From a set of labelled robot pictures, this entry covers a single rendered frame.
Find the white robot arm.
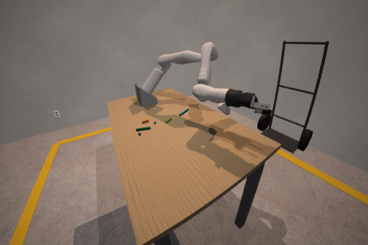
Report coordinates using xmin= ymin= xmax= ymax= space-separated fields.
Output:
xmin=142 ymin=42 xmax=220 ymax=103

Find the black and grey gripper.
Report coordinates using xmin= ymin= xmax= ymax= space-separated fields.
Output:
xmin=216 ymin=89 xmax=272 ymax=116

